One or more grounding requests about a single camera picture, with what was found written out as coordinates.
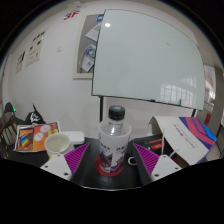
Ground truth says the large glass whiteboard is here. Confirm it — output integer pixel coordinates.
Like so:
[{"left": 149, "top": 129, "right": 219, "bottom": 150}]
[{"left": 91, "top": 8, "right": 206, "bottom": 123}]

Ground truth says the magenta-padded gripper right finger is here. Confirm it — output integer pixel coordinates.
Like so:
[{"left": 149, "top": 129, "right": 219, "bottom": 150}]
[{"left": 132, "top": 142, "right": 184, "bottom": 186}]

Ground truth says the large white wall poster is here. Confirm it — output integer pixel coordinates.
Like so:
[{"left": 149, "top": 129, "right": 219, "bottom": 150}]
[{"left": 25, "top": 29, "right": 47, "bottom": 68}]

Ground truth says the colourful printed flat box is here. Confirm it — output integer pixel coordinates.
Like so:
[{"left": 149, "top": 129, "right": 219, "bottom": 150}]
[{"left": 13, "top": 120, "right": 63, "bottom": 154}]

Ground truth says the clear black-capped drink bottle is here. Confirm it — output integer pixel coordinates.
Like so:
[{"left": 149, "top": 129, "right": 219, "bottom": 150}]
[{"left": 98, "top": 105, "right": 132, "bottom": 174}]

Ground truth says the grey notice board with papers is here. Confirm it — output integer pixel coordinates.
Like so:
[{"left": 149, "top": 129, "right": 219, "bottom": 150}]
[{"left": 72, "top": 13, "right": 105, "bottom": 80}]

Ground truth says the blue and white cardboard box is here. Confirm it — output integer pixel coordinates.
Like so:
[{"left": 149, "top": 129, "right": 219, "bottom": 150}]
[{"left": 147, "top": 115, "right": 218, "bottom": 166}]

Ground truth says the flat round red coaster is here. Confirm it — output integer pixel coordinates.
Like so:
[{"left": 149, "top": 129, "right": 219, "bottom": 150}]
[{"left": 94, "top": 156, "right": 125, "bottom": 178}]

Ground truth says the black and red device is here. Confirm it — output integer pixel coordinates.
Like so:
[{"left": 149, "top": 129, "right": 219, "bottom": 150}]
[{"left": 146, "top": 134, "right": 166, "bottom": 156}]

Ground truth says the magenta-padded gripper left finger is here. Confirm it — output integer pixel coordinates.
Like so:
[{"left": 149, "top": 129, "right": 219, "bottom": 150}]
[{"left": 39, "top": 142, "right": 93, "bottom": 185}]

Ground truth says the black bag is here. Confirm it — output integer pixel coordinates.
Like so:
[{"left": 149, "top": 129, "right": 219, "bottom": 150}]
[{"left": 23, "top": 103, "right": 47, "bottom": 126}]

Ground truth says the white flat box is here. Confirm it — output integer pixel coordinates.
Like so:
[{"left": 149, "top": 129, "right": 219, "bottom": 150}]
[{"left": 63, "top": 130, "right": 86, "bottom": 146}]

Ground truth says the small white wall poster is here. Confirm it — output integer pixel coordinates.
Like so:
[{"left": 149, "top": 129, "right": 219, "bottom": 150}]
[{"left": 14, "top": 49, "right": 27, "bottom": 75}]

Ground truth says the wooden chair with dark seat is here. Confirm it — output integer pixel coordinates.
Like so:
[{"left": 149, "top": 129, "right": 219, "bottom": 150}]
[{"left": 0, "top": 101, "right": 18, "bottom": 148}]

